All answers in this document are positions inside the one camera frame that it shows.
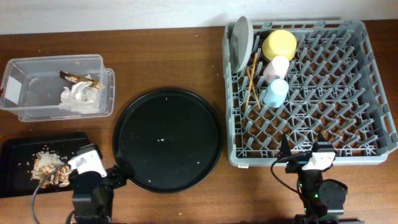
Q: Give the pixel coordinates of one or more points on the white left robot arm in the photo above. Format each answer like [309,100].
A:
[93,186]

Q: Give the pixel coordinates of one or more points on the clear plastic waste bin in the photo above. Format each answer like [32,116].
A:
[32,87]

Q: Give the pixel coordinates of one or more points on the gold coffee sachet wrapper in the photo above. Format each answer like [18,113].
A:
[76,79]

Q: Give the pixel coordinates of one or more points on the round black tray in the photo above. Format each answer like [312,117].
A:
[175,137]

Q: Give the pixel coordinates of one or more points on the pink cup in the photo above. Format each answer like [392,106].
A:
[277,68]

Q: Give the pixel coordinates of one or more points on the white tissue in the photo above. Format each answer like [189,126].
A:
[81,98]

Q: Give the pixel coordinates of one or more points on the black rectangular waste bin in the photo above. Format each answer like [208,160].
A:
[18,156]

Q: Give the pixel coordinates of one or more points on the yellow bowl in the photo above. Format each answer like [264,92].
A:
[280,43]

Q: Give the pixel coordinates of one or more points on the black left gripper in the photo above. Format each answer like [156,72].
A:
[116,180]

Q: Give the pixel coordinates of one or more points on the grey plate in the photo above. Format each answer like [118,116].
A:
[240,44]

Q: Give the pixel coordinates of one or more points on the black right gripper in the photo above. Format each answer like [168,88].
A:
[297,162]

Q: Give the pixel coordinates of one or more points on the wooden chopstick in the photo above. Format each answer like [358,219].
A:
[250,75]
[253,72]

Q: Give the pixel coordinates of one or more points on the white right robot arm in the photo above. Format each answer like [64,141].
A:
[322,199]

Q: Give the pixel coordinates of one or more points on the light blue cup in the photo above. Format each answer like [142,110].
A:
[276,93]

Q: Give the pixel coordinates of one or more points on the grey dishwasher rack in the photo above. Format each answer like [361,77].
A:
[334,89]

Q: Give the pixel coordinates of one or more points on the food scraps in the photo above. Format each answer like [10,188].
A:
[48,169]

